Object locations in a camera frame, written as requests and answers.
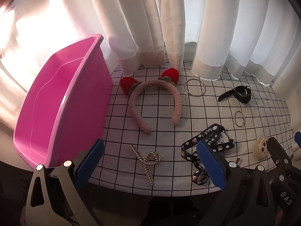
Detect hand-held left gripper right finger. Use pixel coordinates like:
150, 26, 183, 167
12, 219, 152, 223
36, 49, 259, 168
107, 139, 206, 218
196, 140, 277, 226

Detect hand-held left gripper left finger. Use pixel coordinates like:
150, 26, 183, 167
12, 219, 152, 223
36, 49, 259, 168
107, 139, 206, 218
25, 139, 104, 226

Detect cream fluffy hair clip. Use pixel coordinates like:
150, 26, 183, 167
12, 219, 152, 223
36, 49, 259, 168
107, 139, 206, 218
253, 138, 270, 160

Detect black printed lanyard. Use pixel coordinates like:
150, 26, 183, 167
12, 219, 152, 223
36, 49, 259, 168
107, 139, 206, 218
181, 124, 235, 185

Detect pearl hair claw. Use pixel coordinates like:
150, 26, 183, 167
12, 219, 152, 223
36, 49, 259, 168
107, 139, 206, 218
130, 145, 162, 185

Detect pink fluffy strawberry headband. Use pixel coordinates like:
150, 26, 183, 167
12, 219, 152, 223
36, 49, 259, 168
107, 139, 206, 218
119, 68, 182, 134

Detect black wristwatch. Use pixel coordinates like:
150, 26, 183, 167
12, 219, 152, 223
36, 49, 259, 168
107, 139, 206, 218
218, 85, 252, 104

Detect pink plastic bin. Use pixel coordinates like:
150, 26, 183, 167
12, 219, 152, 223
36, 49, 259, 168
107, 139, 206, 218
13, 34, 114, 170

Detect large silver bangle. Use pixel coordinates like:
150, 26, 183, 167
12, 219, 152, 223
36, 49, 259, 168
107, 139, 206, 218
185, 78, 206, 97

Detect small silver ring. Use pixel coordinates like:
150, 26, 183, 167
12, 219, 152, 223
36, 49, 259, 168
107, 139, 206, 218
234, 110, 246, 127

